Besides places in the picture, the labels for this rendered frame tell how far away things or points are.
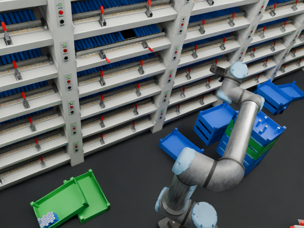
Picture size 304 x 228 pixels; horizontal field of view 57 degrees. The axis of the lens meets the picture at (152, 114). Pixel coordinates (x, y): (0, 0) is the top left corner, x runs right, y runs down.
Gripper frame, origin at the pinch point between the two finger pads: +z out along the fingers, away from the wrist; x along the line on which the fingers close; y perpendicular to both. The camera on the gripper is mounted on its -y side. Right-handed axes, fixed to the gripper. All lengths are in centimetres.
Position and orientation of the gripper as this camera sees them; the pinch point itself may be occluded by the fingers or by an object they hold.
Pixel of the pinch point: (220, 76)
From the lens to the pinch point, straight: 189.6
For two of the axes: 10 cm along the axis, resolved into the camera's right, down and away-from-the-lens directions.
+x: 4.6, -8.9, -0.2
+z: 0.2, -0.1, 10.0
